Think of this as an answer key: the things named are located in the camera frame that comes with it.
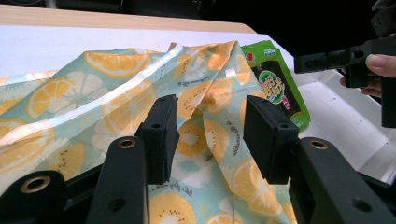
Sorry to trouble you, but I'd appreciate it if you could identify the green snack packet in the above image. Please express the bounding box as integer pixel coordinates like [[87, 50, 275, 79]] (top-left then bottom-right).
[[240, 39, 312, 133]]

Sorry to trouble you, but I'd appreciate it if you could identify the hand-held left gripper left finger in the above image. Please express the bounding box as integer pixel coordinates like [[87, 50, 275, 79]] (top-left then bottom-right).
[[85, 94, 180, 224]]

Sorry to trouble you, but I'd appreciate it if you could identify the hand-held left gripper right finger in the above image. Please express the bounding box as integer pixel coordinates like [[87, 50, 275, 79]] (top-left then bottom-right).
[[242, 94, 396, 224]]

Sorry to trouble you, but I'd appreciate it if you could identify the orange slice print drawstring bag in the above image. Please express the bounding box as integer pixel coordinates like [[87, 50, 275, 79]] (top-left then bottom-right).
[[0, 40, 300, 224]]

